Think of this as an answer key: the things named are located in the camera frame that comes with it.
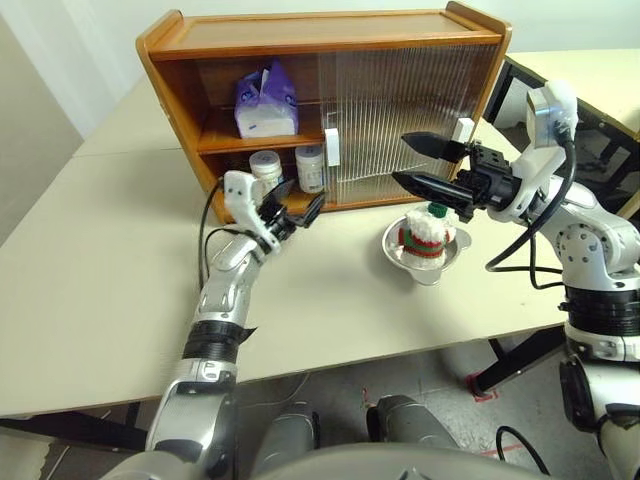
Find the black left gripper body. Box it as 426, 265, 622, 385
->
257, 199, 300, 242

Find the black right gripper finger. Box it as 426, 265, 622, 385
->
391, 171, 476, 223
401, 130, 472, 165

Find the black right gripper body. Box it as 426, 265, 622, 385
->
449, 141, 521, 225

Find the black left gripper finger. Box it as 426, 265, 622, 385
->
291, 192, 327, 230
259, 178, 297, 212

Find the ribbed glass sliding door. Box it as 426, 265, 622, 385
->
317, 49, 459, 207
335, 43, 503, 205

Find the round metal bowl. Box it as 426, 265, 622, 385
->
381, 212, 475, 287

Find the brown wooden cabinet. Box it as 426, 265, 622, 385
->
135, 1, 513, 225

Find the white plastic bottle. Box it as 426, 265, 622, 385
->
249, 150, 284, 197
294, 145, 327, 194

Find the purple white tissue pack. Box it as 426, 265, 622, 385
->
233, 58, 300, 140

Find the black table leg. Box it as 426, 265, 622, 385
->
0, 402, 149, 454
472, 327, 569, 401

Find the grey rounded robot thigh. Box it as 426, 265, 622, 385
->
366, 394, 459, 451
249, 399, 321, 479

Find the silver robot torso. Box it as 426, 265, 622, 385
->
102, 442, 551, 480

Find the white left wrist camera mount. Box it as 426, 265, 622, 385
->
222, 170, 281, 254

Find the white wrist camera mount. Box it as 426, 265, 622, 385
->
487, 79, 581, 226
222, 170, 281, 254

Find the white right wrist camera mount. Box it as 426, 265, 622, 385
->
487, 79, 581, 226

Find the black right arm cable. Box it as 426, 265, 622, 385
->
485, 122, 579, 291

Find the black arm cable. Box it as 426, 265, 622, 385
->
485, 122, 579, 291
197, 178, 264, 294

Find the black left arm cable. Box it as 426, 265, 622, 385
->
197, 178, 264, 294

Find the black floor cable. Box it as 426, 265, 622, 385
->
494, 424, 551, 476

